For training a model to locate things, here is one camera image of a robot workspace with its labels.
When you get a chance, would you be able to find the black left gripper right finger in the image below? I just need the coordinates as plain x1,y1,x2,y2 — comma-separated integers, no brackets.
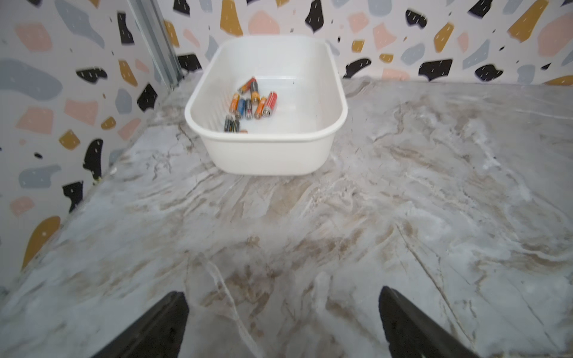
378,286,477,358

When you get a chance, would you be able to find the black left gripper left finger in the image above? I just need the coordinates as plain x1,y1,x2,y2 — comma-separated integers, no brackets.
93,291,190,358

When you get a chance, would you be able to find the blue AAA battery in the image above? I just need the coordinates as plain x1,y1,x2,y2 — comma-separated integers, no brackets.
235,98,246,120

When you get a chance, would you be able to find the grey black AAA battery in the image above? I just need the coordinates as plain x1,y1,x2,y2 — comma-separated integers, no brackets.
244,99,253,119

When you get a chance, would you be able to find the orange AA battery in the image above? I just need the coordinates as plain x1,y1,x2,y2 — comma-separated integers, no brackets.
254,97,267,119

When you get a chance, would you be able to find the white plastic storage box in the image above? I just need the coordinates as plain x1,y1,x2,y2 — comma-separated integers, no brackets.
184,35,349,176

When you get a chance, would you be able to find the black gold AA battery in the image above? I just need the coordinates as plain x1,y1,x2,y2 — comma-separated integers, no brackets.
249,78,261,107

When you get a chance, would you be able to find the black green AAA battery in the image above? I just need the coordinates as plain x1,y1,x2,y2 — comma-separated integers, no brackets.
224,114,235,133

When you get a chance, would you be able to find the aluminium corner post left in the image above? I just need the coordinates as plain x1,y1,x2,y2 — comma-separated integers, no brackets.
128,0,184,90

